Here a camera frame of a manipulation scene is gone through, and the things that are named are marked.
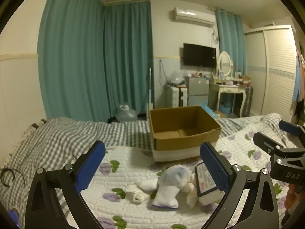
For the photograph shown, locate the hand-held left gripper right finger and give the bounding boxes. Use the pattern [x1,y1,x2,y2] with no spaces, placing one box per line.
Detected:
[200,141,279,229]

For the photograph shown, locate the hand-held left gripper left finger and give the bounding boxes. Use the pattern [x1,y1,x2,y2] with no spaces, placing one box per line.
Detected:
[25,140,106,229]

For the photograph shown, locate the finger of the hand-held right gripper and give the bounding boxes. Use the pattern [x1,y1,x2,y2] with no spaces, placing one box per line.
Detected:
[278,120,305,148]
[253,132,305,170]

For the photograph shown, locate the white tissue pack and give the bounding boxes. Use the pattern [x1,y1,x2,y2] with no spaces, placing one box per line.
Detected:
[194,162,227,206]

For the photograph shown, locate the white cloth sock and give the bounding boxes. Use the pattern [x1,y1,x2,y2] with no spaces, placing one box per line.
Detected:
[186,174,201,208]

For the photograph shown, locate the white sock blue trim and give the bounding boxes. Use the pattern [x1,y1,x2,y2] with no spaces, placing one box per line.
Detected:
[151,164,193,211]

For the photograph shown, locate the cream sock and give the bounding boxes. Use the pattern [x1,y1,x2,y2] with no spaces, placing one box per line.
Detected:
[124,185,149,204]

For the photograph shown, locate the white plastic bag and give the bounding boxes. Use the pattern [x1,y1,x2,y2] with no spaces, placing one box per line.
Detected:
[138,179,159,191]

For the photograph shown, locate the person's right hand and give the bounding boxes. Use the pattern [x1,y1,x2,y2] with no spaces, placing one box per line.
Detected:
[285,184,305,220]

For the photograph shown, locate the white floral quilt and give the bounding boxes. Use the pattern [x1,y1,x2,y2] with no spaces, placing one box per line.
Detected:
[55,124,305,229]

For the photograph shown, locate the dark striped suitcase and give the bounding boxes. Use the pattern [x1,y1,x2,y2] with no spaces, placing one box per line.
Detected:
[243,86,253,116]

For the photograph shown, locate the grey checked blanket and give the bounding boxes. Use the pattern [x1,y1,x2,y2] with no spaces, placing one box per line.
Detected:
[0,113,290,220]

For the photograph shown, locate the hanging clothes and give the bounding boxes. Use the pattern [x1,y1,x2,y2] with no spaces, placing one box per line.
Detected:
[292,38,305,124]

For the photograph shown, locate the blue basket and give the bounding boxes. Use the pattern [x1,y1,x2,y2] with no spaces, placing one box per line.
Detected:
[219,102,231,115]

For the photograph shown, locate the cardboard box of bags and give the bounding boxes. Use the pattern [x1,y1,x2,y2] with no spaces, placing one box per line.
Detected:
[199,100,227,120]

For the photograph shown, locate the white slatted wardrobe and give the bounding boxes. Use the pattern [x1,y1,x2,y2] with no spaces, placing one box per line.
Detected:
[244,24,298,122]

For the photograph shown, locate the blue plastic bags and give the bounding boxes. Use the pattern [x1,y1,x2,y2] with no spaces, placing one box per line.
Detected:
[199,100,216,117]

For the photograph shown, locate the clear water jug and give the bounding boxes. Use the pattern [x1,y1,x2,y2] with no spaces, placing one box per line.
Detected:
[116,104,138,123]

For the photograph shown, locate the white dressing table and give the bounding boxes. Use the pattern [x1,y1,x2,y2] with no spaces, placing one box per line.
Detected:
[209,76,248,118]

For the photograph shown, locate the small grey fridge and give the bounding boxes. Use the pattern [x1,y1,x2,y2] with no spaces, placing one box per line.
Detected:
[185,76,211,106]

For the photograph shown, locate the oval white mirror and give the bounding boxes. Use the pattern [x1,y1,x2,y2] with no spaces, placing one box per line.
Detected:
[216,51,234,78]

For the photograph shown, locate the dark hair hoop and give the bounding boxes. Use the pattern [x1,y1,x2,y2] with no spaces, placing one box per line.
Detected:
[0,168,25,188]

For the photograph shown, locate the white flat mop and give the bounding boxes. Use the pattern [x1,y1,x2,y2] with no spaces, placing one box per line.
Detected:
[146,67,155,115]

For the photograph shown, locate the clear plastic bag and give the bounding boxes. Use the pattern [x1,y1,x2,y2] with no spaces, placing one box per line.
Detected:
[167,70,186,86]

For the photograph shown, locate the wide teal curtain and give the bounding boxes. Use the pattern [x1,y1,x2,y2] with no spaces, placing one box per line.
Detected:
[38,0,106,124]

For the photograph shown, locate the narrow teal curtain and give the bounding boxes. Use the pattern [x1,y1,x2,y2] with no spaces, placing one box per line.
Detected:
[214,7,247,77]

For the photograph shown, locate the teal corner curtain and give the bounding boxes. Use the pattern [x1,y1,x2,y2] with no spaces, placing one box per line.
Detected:
[104,1,155,120]

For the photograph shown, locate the white air conditioner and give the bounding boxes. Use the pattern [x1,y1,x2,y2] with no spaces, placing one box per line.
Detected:
[173,7,216,28]

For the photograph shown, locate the black wall television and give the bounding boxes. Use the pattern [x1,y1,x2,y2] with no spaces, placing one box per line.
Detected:
[183,43,217,68]

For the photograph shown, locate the black wall cables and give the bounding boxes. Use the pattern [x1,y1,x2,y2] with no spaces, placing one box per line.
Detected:
[159,60,167,86]

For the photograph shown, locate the air conditioner cable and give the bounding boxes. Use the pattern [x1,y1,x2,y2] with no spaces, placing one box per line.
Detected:
[211,27,220,44]

